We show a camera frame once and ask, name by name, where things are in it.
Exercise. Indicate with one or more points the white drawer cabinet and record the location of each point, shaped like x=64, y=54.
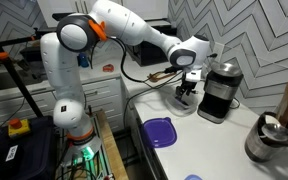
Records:
x=24, y=103

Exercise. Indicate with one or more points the small red object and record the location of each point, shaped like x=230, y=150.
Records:
x=108, y=68

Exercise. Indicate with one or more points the dark brown wooden spoon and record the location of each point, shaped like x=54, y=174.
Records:
x=160, y=77

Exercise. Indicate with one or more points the black silver coffee maker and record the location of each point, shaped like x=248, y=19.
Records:
x=219, y=93

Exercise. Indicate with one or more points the blue plastic lid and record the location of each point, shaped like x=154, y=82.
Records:
x=193, y=177

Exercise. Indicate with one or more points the small blue bottle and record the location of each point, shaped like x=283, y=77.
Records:
x=83, y=60

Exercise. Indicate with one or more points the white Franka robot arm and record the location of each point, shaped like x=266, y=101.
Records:
x=64, y=66

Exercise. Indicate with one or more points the clear plastic bowl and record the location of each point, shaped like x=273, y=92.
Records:
x=180, y=106
x=184, y=113

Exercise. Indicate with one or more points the dark metal utensil holder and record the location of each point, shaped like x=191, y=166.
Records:
x=264, y=146

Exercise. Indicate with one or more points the black background appliance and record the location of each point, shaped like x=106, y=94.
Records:
x=149, y=53

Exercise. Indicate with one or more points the yellow emergency stop button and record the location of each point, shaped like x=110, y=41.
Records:
x=18, y=127

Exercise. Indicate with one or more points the wooden plank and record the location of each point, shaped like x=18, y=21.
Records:
x=112, y=146

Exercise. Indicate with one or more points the white wall outlet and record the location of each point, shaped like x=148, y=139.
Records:
x=218, y=51

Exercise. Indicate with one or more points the purple plastic lid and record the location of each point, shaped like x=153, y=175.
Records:
x=159, y=132

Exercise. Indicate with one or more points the black tripod pole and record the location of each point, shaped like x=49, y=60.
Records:
x=14, y=76

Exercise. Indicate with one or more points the black equipment case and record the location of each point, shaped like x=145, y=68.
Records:
x=20, y=153

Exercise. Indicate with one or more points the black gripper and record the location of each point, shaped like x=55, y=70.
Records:
x=189, y=85

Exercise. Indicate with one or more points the metal ladle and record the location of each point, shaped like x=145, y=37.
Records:
x=277, y=131

